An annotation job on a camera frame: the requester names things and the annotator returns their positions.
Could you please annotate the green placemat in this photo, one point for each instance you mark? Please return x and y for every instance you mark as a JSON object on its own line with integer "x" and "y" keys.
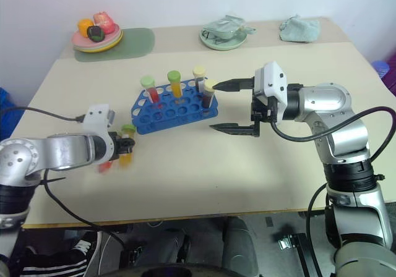
{"x": 136, "y": 43}

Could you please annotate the blue object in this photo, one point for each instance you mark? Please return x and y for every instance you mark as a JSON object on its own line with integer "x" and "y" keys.
{"x": 9, "y": 110}

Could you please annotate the orange toy pepper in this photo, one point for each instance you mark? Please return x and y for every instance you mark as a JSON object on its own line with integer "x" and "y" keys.
{"x": 84, "y": 26}

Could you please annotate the pink plate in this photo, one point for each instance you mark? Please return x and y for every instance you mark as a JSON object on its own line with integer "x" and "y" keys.
{"x": 81, "y": 42}

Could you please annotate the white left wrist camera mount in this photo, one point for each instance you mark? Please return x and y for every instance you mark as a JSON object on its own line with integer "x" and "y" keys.
{"x": 98, "y": 119}

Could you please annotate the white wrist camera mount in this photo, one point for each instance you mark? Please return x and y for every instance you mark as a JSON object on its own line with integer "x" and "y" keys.
{"x": 272, "y": 82}
{"x": 98, "y": 119}

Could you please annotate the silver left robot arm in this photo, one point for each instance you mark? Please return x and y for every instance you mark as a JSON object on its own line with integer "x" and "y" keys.
{"x": 62, "y": 148}

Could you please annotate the red test tube green cap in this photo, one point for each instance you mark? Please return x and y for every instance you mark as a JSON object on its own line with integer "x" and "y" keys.
{"x": 151, "y": 90}

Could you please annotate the yellow plate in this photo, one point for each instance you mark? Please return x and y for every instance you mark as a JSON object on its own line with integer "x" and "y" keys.
{"x": 102, "y": 50}

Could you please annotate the orange test tube green cap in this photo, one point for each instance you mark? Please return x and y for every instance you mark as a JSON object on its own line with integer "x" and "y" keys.
{"x": 175, "y": 83}

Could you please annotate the dark green toy food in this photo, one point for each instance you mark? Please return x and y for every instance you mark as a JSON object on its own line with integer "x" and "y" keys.
{"x": 95, "y": 34}

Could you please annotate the blue test tube rack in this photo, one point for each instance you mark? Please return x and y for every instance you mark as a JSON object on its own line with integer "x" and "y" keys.
{"x": 182, "y": 113}

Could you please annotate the dark test tube cream cap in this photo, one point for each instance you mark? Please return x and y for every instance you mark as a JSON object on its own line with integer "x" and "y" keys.
{"x": 198, "y": 77}

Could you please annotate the black white striped shoe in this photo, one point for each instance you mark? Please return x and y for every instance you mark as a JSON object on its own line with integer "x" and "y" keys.
{"x": 62, "y": 258}

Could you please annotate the dark red tube cream cap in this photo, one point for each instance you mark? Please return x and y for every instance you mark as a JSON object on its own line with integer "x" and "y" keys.
{"x": 208, "y": 96}

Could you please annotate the pink red toy fruit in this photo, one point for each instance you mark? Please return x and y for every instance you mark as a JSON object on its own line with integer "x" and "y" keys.
{"x": 104, "y": 22}

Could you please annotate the pale green plate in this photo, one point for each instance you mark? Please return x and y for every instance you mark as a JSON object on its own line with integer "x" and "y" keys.
{"x": 222, "y": 44}

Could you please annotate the teal cloth pouch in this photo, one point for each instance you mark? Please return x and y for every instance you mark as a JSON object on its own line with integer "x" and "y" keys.
{"x": 300, "y": 29}

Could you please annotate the yellow test tube green cap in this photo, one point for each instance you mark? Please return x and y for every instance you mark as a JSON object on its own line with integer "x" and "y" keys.
{"x": 126, "y": 159}

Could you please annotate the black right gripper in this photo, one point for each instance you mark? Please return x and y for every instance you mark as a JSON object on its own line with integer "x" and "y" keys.
{"x": 261, "y": 110}

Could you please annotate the purple ribbed object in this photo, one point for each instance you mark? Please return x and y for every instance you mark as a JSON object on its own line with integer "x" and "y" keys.
{"x": 390, "y": 82}

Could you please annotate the black metal bracket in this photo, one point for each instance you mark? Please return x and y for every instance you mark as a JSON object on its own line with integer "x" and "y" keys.
{"x": 301, "y": 252}

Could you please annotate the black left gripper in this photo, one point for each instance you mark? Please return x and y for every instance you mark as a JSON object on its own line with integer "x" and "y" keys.
{"x": 119, "y": 145}

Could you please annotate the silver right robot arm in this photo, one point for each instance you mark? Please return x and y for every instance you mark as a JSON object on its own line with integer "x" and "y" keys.
{"x": 343, "y": 128}

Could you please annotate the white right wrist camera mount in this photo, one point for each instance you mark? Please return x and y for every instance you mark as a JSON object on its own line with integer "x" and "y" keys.
{"x": 272, "y": 82}

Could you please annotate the grey rounded shape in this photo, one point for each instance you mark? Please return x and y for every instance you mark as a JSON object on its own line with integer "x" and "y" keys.
{"x": 239, "y": 246}

